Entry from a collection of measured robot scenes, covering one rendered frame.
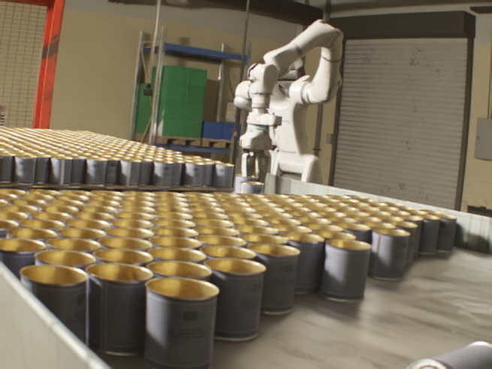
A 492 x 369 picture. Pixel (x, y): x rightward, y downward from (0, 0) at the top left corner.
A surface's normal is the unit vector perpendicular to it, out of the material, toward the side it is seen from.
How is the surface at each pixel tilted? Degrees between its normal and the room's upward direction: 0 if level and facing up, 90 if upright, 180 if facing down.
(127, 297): 90
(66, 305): 90
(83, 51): 90
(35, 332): 90
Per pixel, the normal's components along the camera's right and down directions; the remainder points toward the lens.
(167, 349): -0.26, 0.07
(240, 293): 0.23, 0.11
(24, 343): -0.79, -0.02
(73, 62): 0.60, 0.13
